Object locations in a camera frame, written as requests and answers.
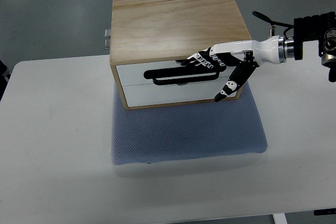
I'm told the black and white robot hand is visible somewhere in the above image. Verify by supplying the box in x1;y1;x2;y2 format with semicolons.
181;36;294;102

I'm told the black drawer handle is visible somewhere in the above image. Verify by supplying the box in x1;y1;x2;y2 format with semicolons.
143;64;227;86

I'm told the white drawer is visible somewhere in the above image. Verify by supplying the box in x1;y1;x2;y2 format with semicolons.
121;77;228;107
117;59;235;86

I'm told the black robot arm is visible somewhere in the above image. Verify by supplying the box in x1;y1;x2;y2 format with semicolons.
283;12;335;82

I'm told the wooden drawer cabinet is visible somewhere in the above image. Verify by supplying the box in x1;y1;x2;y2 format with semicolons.
110;0;250;110

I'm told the blue-grey mesh cushion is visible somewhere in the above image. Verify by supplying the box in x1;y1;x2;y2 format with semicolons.
111;84;268;165

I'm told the metal clamp behind cabinet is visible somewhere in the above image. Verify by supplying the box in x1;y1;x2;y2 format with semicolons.
104;28;111;49

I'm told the white table leg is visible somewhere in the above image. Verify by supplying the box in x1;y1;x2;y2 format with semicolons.
272;213;288;224

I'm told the black table control panel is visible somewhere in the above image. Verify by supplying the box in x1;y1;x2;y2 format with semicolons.
313;208;336;216

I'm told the black cable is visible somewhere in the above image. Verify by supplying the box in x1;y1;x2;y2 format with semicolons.
251;10;295;37

